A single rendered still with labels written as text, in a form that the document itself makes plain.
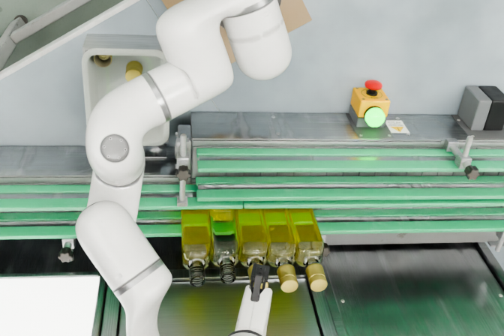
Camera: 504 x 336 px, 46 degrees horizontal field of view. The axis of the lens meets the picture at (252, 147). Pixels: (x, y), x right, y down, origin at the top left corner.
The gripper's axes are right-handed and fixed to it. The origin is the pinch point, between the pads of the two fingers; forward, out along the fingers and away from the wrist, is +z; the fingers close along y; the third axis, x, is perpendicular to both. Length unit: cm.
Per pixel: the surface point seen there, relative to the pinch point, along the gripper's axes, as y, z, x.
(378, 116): 20.5, 36.2, -19.9
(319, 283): 0.5, 2.1, -11.5
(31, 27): 12, 77, 81
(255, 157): 13.2, 23.1, 5.2
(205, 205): 3.8, 15.9, 14.0
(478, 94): 24, 48, -43
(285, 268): 1.5, 3.7, -4.5
